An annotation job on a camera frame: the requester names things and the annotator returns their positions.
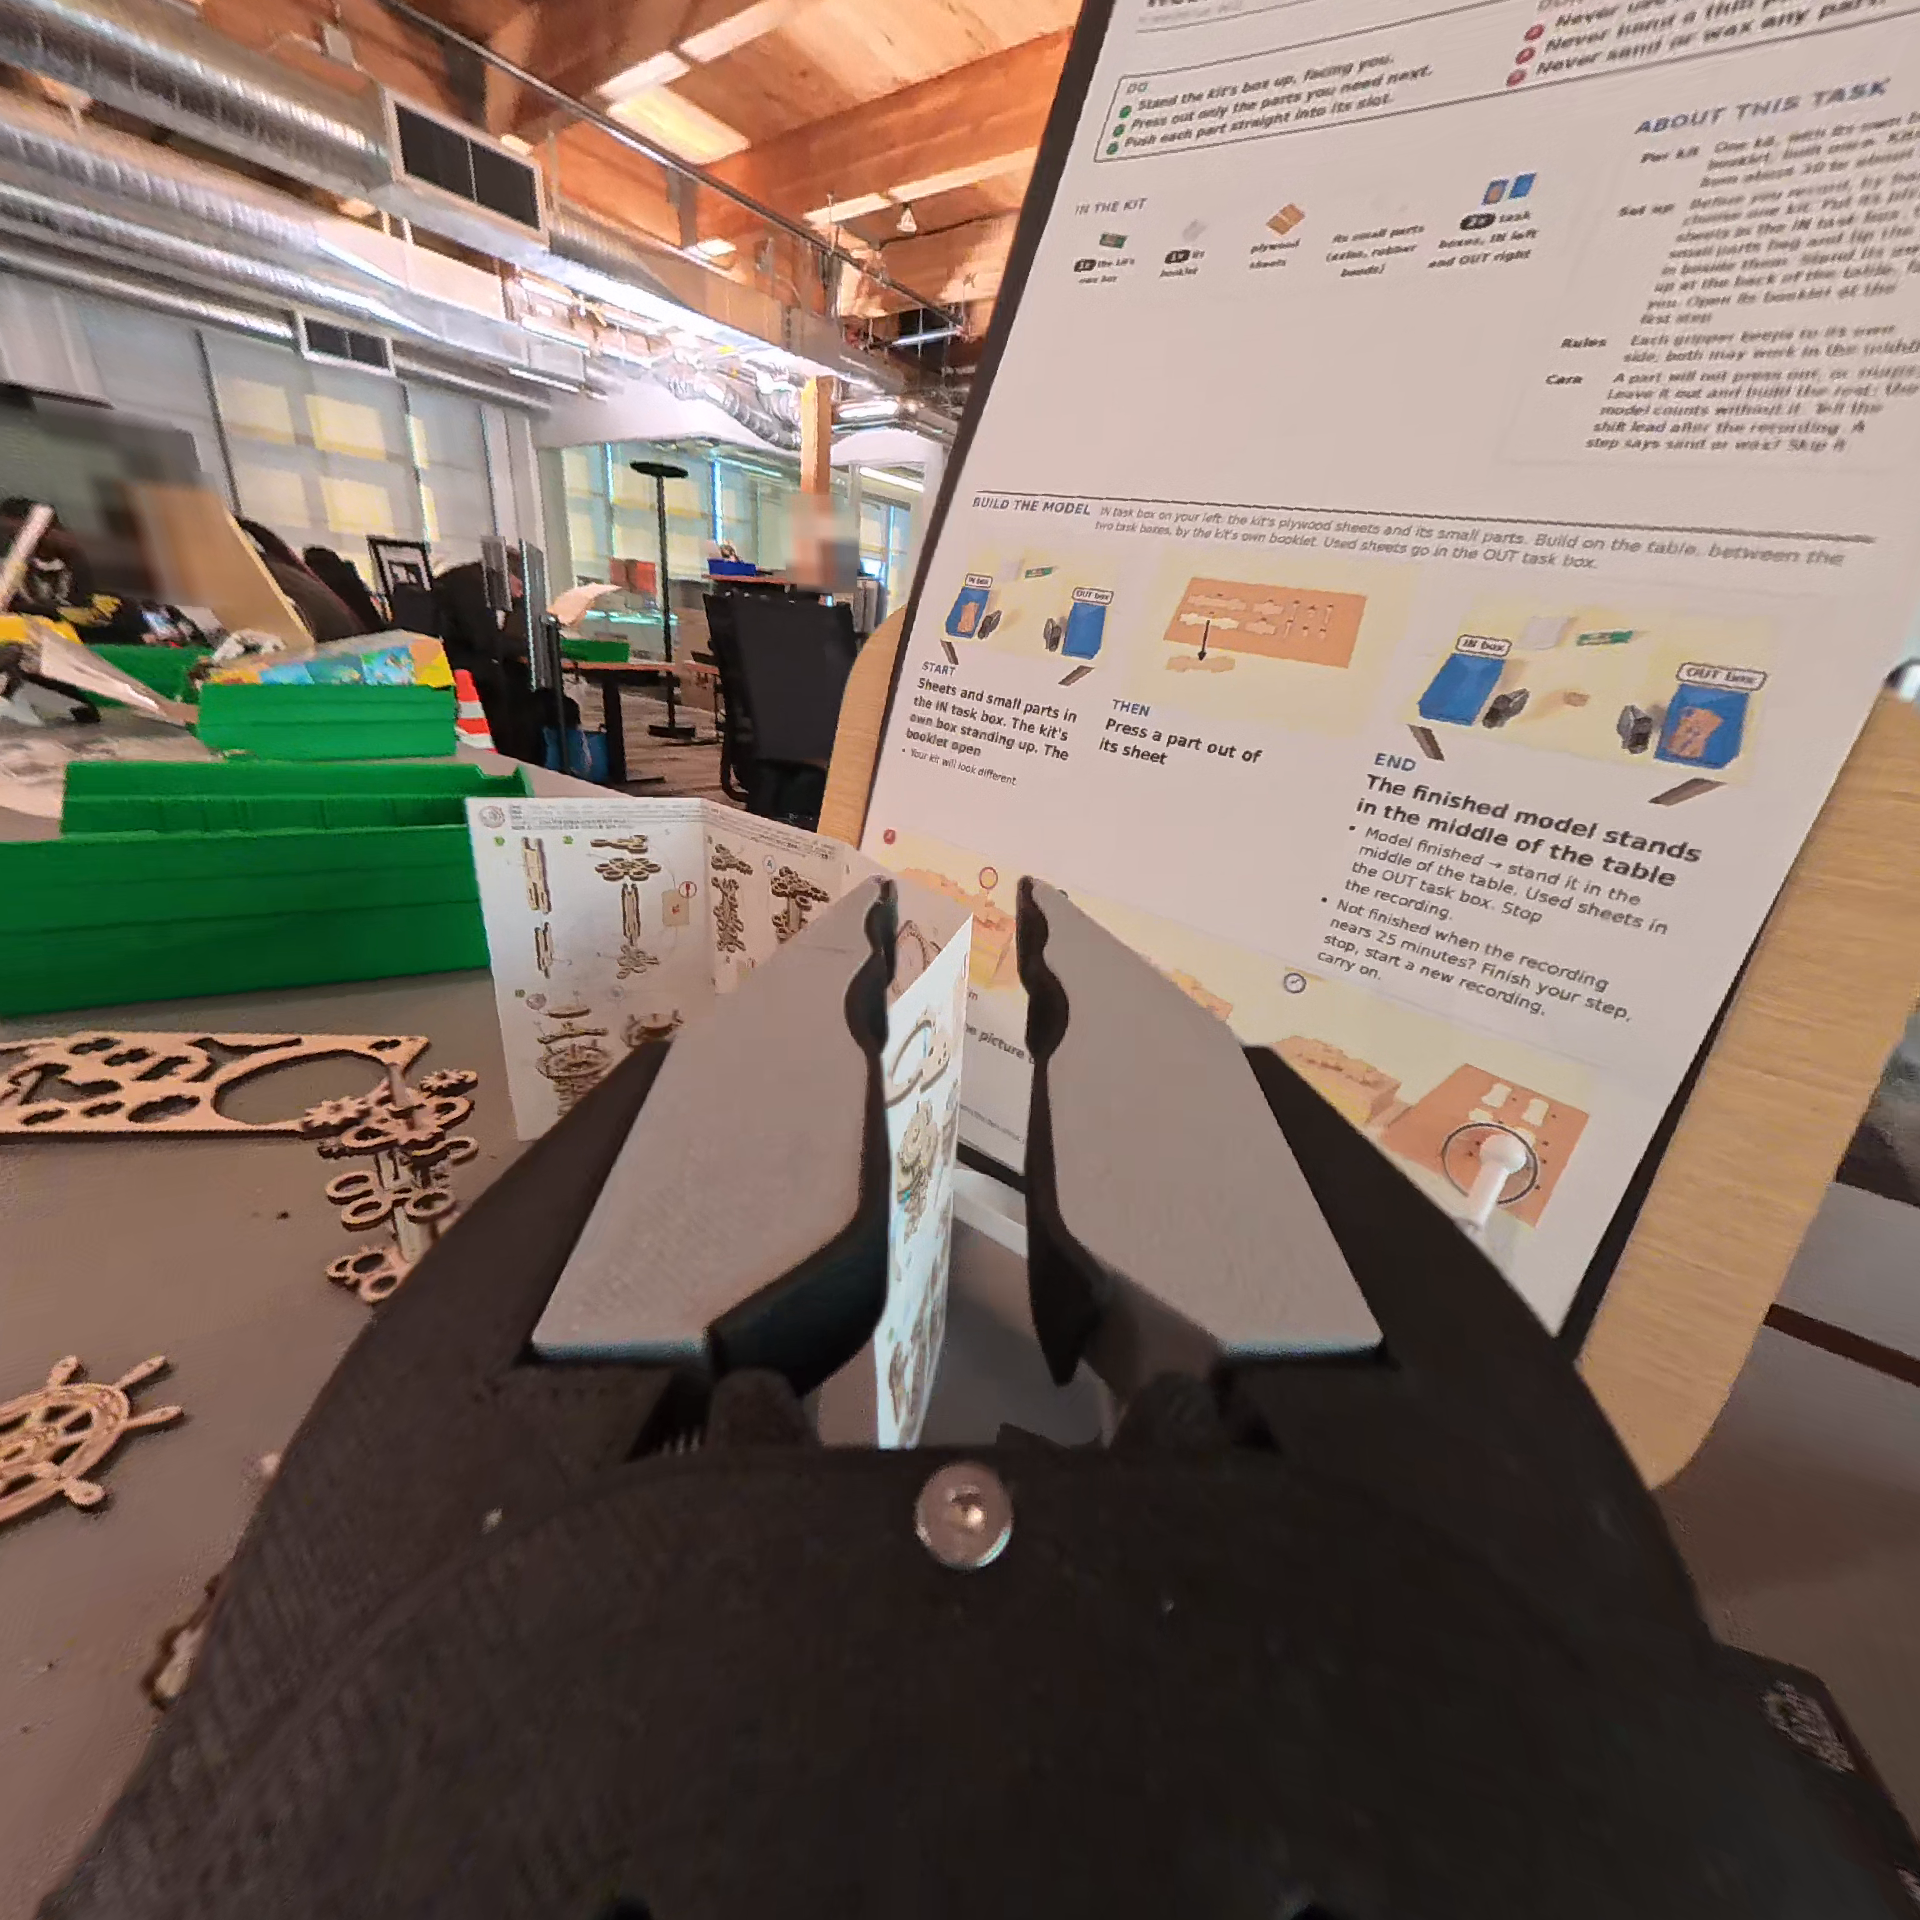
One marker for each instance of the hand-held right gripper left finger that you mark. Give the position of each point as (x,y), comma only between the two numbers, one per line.
(705,1185)

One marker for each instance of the large green plastic bin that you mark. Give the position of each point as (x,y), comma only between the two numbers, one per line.
(284,793)
(224,922)

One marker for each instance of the black floor lamp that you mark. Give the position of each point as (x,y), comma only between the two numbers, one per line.
(664,600)

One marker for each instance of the printed paper sheet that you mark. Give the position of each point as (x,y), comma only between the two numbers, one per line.
(74,759)

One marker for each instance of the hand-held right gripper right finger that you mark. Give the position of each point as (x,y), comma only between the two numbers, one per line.
(1201,1185)

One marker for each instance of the wooden ship wheel part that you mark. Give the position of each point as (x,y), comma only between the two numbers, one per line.
(68,1433)

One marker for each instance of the folded paper instruction booklet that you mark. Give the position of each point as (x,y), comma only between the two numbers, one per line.
(601,931)

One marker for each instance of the plywood sheet with round hole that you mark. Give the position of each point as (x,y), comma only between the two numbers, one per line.
(121,1082)

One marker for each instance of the small green plastic bin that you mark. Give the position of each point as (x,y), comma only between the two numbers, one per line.
(322,723)

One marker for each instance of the silver air duct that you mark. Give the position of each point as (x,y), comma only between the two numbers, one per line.
(194,181)

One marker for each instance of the orange traffic cone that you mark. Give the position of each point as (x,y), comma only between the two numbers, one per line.
(472,720)

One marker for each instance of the colourful printed box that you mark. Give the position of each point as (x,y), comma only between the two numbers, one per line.
(338,663)

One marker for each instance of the small wooden gear pieces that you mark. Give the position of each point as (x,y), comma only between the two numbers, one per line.
(398,1154)

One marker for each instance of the printed instruction poster board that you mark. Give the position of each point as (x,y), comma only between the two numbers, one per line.
(1351,600)

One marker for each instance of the light wooden partition board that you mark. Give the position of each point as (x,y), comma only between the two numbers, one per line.
(1741,1200)

